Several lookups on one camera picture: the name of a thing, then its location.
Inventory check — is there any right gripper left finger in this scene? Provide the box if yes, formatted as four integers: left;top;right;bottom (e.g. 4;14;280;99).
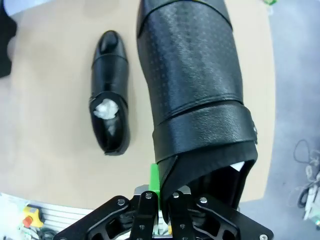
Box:
53;163;161;240

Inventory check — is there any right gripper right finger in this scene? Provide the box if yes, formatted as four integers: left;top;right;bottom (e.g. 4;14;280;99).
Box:
167;186;273;240

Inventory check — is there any black leather buckle shoe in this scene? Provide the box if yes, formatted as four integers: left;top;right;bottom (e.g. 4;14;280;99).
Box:
136;0;260;213
88;29;132;157

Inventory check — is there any person's left hand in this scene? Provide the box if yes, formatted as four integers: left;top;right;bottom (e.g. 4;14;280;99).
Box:
6;37;19;62

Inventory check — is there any white crumpled paper stuffing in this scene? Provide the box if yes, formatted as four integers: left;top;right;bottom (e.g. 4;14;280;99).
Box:
229;161;247;173
92;98;120;121

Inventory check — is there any yellow emergency stop box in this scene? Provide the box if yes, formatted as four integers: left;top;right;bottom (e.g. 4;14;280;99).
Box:
21;204;45;230

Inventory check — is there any grey aluminium base rail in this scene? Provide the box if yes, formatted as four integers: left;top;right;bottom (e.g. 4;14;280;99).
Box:
0;192;94;240

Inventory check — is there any floor cable and device bundle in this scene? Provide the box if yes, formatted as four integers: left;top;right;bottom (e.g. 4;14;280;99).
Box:
291;149;320;222

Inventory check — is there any black looped floor cable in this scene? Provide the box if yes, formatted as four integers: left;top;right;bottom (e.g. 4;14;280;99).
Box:
293;138;313;164

